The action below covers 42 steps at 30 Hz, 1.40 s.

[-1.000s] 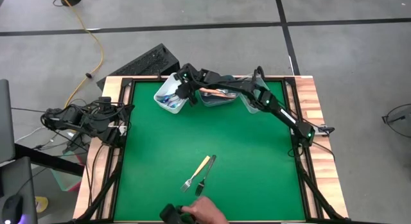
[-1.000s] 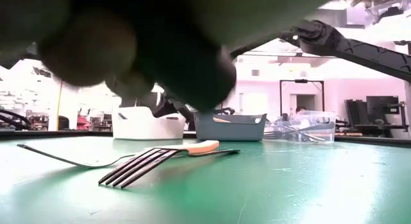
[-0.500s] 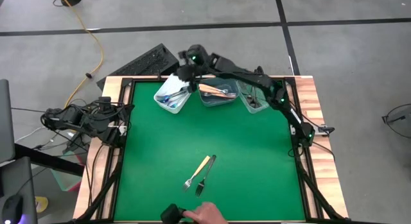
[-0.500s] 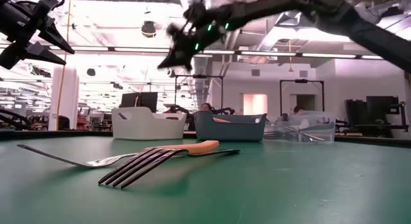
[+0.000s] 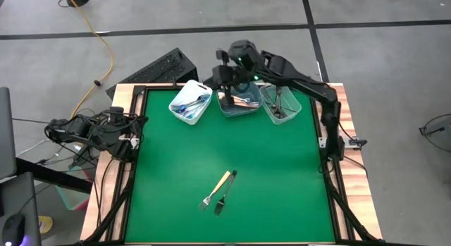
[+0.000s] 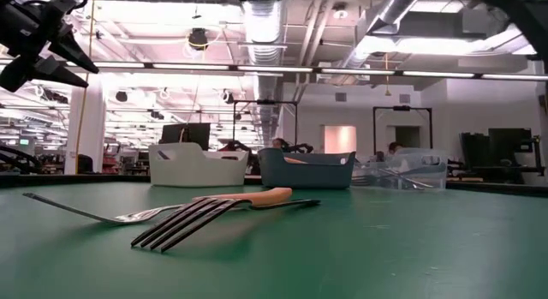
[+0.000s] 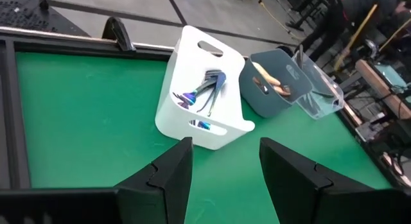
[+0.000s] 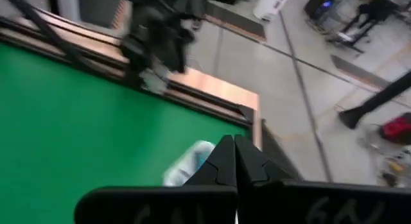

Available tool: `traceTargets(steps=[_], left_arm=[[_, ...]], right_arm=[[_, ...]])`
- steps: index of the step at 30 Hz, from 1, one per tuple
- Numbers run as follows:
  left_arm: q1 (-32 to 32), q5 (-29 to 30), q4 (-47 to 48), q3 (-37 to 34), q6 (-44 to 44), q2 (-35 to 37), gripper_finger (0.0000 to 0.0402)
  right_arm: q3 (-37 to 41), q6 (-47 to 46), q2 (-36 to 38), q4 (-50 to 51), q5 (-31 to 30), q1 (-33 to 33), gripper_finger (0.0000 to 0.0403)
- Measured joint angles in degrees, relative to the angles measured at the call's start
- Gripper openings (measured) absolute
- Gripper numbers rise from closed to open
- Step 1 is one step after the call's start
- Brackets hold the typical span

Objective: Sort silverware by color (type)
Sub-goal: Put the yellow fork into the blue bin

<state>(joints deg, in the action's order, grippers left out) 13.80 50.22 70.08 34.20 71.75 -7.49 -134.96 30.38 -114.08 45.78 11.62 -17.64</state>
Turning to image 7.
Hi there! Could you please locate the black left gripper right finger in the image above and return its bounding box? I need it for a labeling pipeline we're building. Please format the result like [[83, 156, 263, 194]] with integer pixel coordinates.
[[259, 137, 373, 224]]

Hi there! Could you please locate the wooden pole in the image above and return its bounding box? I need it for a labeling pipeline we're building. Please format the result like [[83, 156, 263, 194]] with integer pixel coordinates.
[[333, 4, 379, 71], [378, 17, 411, 52]]

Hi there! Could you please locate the white plastic bin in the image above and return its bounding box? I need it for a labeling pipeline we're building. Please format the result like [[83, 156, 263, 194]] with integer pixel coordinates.
[[154, 24, 256, 151]]

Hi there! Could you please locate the blue plastic bin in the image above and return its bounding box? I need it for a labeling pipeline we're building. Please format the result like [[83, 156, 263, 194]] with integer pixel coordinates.
[[239, 49, 314, 119]]

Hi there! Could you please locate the clear plastic bin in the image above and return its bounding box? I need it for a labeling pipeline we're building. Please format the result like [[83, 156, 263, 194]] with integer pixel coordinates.
[[292, 46, 345, 121]]

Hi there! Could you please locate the black clamp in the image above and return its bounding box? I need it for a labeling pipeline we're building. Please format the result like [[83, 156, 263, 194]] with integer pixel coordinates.
[[277, 45, 295, 58], [101, 17, 137, 52]]

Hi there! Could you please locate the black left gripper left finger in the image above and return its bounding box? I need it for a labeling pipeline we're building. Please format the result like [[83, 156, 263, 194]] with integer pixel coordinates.
[[114, 137, 194, 224]]

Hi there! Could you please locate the green table mat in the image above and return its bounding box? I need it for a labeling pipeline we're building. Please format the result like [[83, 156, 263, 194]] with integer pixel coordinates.
[[15, 51, 393, 224]]

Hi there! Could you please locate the black table frame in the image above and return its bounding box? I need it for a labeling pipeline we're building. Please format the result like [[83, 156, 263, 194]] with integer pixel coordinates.
[[0, 26, 411, 194]]

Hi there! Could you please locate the grey control box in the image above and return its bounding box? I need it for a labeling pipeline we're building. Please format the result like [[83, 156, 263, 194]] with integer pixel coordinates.
[[355, 119, 388, 143]]

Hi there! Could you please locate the black metal fork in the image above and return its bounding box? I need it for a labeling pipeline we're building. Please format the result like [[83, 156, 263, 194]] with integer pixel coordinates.
[[301, 92, 322, 117]]

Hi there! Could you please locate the person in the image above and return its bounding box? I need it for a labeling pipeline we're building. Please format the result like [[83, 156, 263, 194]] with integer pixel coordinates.
[[301, 0, 411, 63]]

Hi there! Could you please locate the yellow cable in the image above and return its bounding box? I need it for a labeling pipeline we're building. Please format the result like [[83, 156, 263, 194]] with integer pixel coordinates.
[[258, 0, 301, 36]]

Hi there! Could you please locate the iridescent blue fork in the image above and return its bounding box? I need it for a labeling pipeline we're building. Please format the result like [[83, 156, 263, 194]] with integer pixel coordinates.
[[196, 72, 227, 118], [189, 119, 212, 131], [172, 91, 197, 110], [182, 69, 223, 105]]

